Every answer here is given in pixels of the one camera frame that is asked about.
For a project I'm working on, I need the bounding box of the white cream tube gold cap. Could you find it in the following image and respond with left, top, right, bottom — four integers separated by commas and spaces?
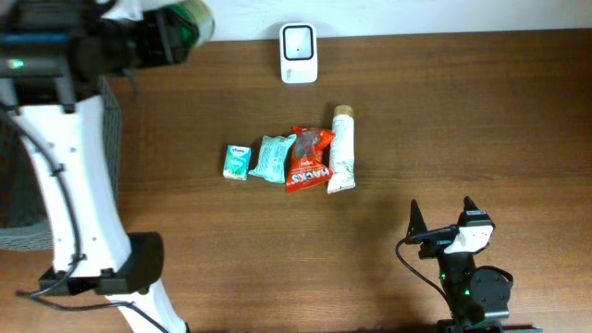
327, 105, 355, 194

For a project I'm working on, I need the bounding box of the green lid jar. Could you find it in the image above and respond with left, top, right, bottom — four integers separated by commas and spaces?
166, 0, 216, 48

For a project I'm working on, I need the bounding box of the red candy bag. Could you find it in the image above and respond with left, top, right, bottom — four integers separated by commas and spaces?
286, 127, 336, 192

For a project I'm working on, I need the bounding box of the teal wet wipes pack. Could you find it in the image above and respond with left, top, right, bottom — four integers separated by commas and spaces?
248, 134, 297, 183

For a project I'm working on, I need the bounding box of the small teal tissue pack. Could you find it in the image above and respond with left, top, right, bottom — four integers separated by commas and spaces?
223, 145, 252, 180

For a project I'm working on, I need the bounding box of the white barcode scanner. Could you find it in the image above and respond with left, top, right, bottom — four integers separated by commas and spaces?
279, 22, 318, 84

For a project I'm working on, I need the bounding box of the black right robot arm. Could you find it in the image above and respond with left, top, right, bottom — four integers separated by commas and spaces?
403, 197, 513, 332

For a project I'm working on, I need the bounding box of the dark grey plastic basket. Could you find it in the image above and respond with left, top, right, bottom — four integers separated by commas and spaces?
1, 78, 123, 252

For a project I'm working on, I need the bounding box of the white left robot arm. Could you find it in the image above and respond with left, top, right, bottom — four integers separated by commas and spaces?
1, 1, 215, 332

